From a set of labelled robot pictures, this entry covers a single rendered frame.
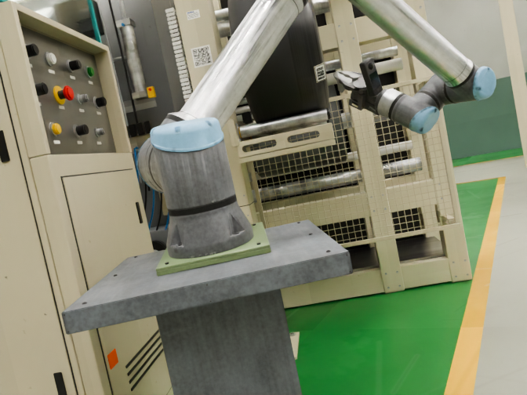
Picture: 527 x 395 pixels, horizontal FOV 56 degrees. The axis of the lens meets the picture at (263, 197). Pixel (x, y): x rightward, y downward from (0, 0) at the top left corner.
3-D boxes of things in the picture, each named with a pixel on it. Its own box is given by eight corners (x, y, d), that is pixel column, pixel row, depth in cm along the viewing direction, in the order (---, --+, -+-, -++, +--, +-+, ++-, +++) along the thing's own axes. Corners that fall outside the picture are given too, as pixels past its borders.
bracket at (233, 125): (231, 146, 183) (226, 121, 182) (247, 146, 223) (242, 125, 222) (240, 145, 183) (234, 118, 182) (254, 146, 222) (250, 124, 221)
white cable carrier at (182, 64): (190, 130, 197) (165, 9, 193) (194, 131, 202) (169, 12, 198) (201, 128, 196) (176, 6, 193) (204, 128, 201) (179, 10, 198)
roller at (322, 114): (236, 131, 185) (236, 125, 189) (239, 141, 188) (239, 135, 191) (329, 111, 181) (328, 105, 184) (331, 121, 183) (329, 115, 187)
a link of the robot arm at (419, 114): (440, 122, 156) (421, 143, 153) (406, 106, 162) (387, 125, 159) (442, 101, 148) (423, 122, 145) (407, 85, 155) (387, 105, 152)
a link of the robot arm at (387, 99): (390, 101, 152) (408, 87, 156) (376, 95, 154) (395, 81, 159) (386, 125, 158) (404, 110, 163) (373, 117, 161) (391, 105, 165)
